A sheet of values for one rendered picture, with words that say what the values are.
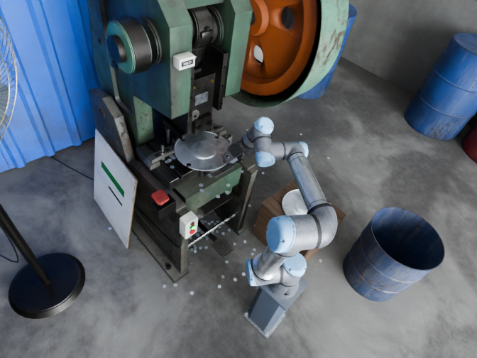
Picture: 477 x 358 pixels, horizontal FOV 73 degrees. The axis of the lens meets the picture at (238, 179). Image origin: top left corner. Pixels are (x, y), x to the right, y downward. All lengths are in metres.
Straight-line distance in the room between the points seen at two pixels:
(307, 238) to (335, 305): 1.22
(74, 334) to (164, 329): 0.46
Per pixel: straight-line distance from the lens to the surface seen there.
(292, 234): 1.02
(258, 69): 1.69
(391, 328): 2.33
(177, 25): 1.19
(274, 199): 2.05
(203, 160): 1.58
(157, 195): 1.46
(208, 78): 1.45
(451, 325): 2.58
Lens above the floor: 1.90
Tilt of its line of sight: 47 degrees down
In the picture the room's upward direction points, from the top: 12 degrees clockwise
